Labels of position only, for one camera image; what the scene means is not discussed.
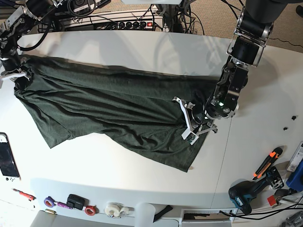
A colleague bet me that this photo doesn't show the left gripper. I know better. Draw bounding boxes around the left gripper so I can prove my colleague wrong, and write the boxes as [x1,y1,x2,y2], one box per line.
[187,102,218,135]

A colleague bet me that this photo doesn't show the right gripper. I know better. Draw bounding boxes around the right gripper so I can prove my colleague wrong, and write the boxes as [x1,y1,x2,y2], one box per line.
[13,62,35,89]

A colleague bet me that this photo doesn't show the dark green t-shirt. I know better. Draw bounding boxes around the dark green t-shirt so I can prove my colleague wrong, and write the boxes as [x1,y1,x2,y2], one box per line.
[14,55,216,172]

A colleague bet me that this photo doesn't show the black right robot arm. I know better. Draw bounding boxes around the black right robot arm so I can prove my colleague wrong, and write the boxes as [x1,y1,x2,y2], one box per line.
[0,0,62,84]

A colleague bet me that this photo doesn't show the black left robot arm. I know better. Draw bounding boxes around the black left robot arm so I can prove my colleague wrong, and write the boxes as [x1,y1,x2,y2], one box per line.
[180,0,291,136]

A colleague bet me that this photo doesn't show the teal black power drill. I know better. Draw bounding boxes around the teal black power drill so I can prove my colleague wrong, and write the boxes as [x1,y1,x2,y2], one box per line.
[228,166,284,215]

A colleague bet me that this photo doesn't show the orange black utility knife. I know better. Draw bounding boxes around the orange black utility knife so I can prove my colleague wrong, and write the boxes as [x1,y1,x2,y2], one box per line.
[252,147,283,181]

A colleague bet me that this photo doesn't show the white handheld game console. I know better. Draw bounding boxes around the white handheld game console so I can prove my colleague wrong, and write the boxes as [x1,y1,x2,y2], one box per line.
[0,132,20,182]

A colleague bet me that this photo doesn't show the translucent plastic cup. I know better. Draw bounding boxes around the translucent plastic cup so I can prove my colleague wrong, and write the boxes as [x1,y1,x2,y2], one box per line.
[134,203,156,227]

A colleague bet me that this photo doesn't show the blue box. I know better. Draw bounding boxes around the blue box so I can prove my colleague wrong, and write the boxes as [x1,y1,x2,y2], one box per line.
[286,161,303,192]

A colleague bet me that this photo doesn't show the red screwdriver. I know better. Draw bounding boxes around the red screwdriver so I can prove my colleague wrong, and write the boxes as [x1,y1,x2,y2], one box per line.
[12,188,36,201]

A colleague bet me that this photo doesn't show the black power strip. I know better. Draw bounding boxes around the black power strip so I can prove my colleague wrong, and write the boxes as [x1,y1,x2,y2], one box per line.
[104,20,154,30]

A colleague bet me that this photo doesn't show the white tape roll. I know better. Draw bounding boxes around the white tape roll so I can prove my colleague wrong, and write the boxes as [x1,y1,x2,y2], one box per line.
[104,202,123,217]

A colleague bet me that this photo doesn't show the purple tape roll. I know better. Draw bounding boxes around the purple tape roll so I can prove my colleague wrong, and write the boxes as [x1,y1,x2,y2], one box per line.
[44,196,55,208]

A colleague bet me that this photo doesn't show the purple marker pen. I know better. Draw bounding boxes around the purple marker pen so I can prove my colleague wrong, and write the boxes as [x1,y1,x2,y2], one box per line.
[55,202,72,209]

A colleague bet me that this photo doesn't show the brass bullet-shaped piece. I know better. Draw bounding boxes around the brass bullet-shaped piece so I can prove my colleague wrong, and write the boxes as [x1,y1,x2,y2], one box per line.
[45,209,56,214]

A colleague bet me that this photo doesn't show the red tape roll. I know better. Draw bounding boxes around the red tape roll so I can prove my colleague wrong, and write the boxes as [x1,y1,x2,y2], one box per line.
[84,206,97,216]

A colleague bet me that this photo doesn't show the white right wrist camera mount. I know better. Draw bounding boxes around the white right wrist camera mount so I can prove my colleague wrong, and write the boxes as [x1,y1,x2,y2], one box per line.
[0,71,27,88]

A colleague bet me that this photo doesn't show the black action camera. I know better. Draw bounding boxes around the black action camera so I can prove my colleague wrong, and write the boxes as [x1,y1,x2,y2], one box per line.
[66,194,86,210]

